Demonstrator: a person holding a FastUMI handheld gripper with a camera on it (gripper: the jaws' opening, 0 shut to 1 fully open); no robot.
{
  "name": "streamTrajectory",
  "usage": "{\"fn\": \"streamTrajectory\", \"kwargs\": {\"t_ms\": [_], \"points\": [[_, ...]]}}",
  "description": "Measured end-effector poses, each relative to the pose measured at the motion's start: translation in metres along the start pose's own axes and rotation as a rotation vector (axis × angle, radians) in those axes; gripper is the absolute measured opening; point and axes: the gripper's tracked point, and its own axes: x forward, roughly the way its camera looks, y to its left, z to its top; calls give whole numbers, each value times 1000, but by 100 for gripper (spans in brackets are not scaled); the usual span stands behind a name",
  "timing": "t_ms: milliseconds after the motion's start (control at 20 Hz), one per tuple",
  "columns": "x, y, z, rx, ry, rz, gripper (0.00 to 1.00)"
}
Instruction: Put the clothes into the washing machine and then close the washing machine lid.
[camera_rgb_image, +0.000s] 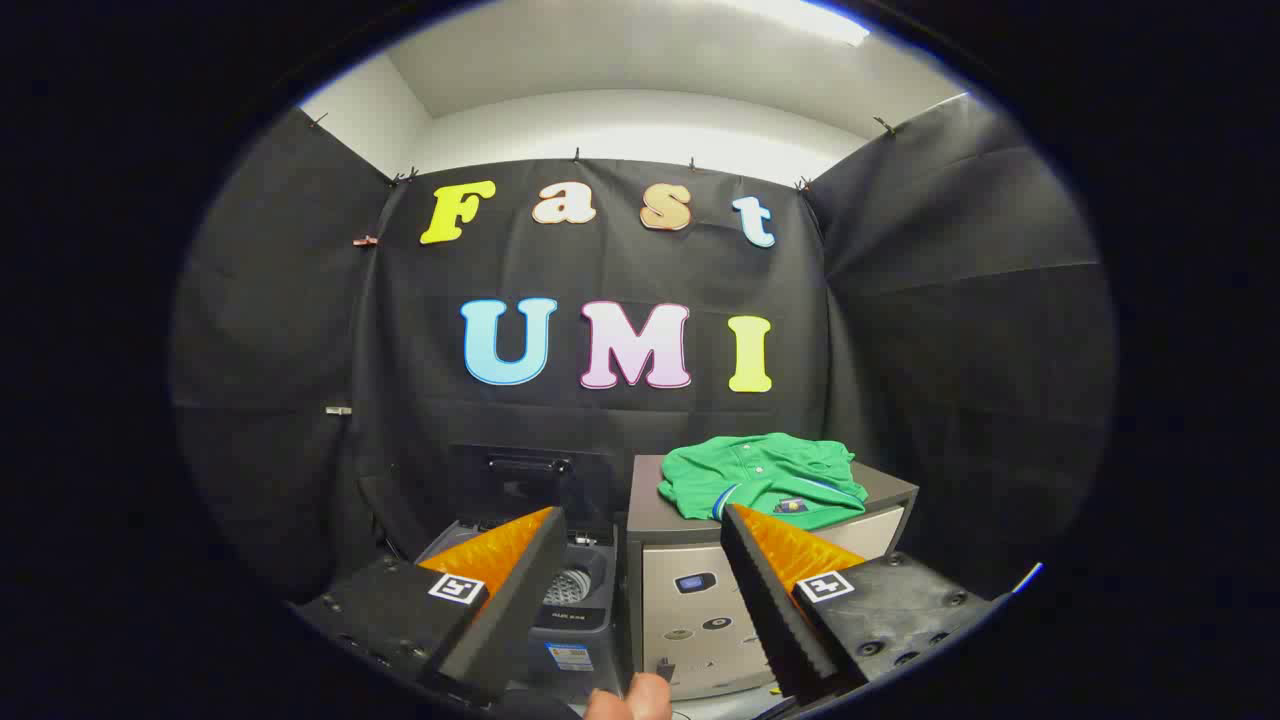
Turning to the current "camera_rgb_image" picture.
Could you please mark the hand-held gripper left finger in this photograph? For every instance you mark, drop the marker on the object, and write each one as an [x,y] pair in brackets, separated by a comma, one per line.
[520,590]

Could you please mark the dark grey washing machine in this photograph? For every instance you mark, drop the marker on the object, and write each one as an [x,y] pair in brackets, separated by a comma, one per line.
[585,625]

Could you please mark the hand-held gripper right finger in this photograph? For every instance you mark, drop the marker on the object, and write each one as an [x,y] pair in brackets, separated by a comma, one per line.
[765,600]

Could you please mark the green polo shirt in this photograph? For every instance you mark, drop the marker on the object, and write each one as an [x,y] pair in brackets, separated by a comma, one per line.
[760,470]

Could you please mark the grey cabinet with beige door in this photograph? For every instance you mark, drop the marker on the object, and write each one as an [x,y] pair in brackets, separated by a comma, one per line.
[690,610]

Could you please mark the black backdrop cloth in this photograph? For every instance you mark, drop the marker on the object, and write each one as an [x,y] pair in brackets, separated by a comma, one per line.
[600,420]

